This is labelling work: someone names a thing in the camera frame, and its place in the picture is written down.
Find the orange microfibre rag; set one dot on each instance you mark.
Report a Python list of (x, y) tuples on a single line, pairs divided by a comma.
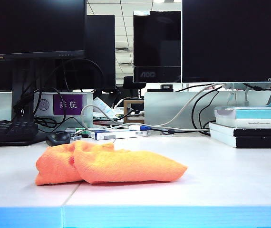
[(126, 166)]

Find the blue and white box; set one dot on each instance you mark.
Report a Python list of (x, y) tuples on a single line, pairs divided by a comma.
[(116, 135)]

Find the green printed book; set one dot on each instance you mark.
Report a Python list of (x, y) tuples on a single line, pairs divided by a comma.
[(107, 116)]

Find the grey desk partition panel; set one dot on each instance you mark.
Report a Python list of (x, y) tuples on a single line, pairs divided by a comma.
[(164, 107)]

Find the black office chair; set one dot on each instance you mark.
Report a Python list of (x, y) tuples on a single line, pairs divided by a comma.
[(128, 83)]

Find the stack of white papers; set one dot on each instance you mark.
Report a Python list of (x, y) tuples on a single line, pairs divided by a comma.
[(101, 104)]

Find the small black device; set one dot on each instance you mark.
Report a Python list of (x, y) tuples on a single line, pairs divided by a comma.
[(167, 87)]

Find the small green white packet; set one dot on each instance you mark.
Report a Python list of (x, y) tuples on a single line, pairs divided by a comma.
[(80, 130)]

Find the purple name sign holder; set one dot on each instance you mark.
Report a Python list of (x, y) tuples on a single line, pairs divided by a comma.
[(70, 104)]

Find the small black AOC monitor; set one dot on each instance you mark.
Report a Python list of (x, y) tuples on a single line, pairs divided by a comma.
[(157, 42)]

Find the black computer mouse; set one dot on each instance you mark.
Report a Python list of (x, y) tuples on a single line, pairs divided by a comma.
[(58, 139)]

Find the white book with printed spine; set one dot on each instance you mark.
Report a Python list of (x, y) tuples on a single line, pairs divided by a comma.
[(233, 123)]

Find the teal covered book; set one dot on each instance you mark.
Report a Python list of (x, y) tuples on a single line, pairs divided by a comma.
[(259, 113)]

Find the black book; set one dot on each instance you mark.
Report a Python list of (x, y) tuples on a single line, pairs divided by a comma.
[(259, 132), (259, 142)]

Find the large AOC monitor white stand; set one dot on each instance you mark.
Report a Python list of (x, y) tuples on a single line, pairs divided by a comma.
[(233, 35)]

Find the black keyboard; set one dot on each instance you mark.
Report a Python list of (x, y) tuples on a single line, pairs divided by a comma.
[(2, 133)]

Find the black monitor with stand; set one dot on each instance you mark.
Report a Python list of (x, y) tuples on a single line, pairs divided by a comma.
[(31, 23)]

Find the wooden box frame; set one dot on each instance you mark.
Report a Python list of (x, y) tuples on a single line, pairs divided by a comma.
[(125, 107)]

